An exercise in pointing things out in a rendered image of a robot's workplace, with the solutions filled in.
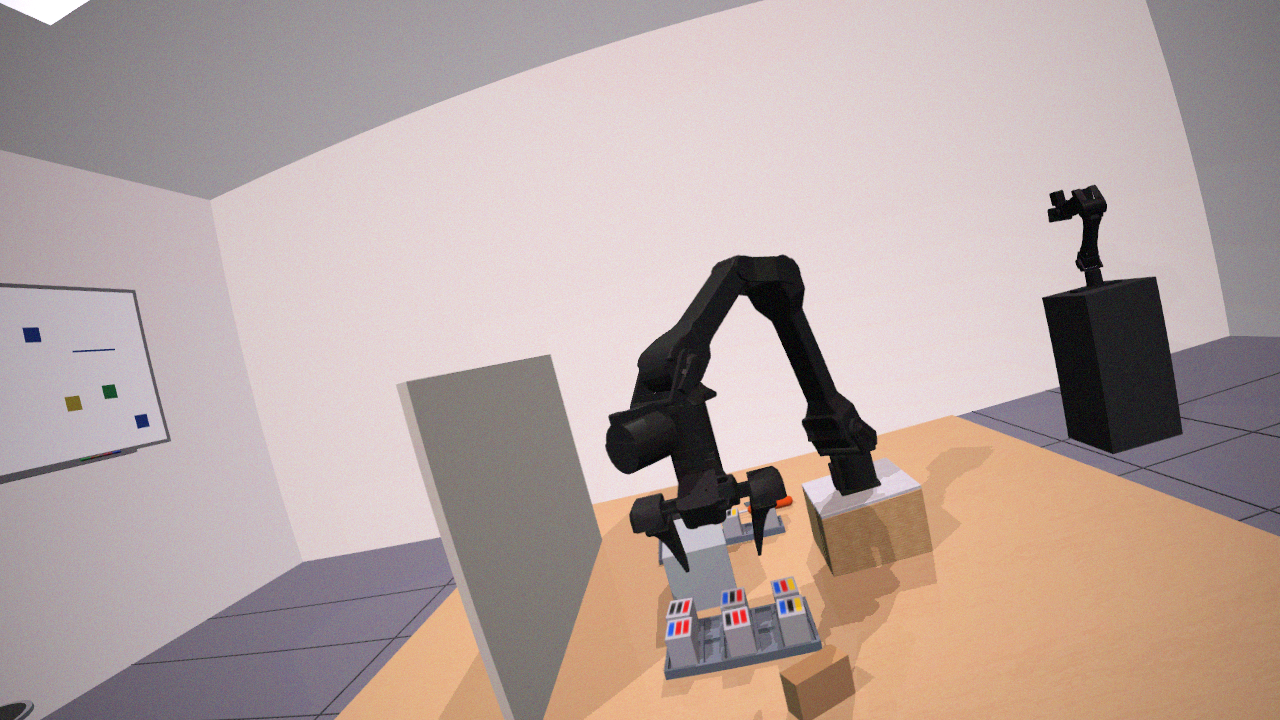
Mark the orange-handled screwdriver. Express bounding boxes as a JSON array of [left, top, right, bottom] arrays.
[[739, 496, 792, 514]]

